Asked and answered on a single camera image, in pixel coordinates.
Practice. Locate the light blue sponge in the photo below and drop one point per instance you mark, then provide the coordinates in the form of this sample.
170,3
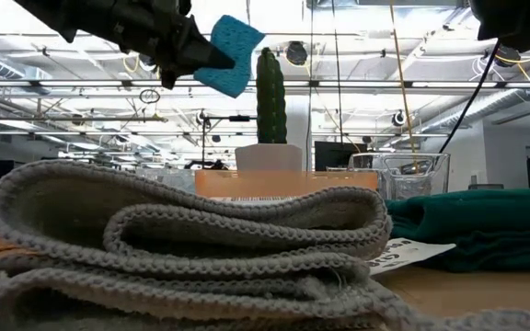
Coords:
242,46

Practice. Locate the white paper tag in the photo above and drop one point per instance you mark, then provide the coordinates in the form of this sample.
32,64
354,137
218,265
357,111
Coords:
403,254

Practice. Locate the black monitor screen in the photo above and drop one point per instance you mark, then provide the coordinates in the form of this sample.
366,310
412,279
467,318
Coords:
338,156

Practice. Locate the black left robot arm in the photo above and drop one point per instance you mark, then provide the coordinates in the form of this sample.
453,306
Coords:
76,14

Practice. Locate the orange translucent tray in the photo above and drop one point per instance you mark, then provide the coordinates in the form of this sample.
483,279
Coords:
283,184

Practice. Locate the white hexagonal plant pot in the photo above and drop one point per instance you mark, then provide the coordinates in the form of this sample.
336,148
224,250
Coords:
268,158

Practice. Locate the small clear plastic bin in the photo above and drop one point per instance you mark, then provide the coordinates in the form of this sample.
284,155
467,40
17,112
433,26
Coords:
168,180

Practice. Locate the green cactus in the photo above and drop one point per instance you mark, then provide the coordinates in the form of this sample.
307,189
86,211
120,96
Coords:
271,96

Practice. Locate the dark green cloth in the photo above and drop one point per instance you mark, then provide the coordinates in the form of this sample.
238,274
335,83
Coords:
476,216

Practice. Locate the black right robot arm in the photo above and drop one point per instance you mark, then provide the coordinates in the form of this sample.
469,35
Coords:
518,18

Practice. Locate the grey waffle cloth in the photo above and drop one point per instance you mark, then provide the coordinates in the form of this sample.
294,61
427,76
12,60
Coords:
154,230

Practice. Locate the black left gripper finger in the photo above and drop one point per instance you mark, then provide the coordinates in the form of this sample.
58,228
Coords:
200,55

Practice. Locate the large clear plastic bin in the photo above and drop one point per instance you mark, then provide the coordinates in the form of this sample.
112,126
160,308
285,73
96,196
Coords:
435,179

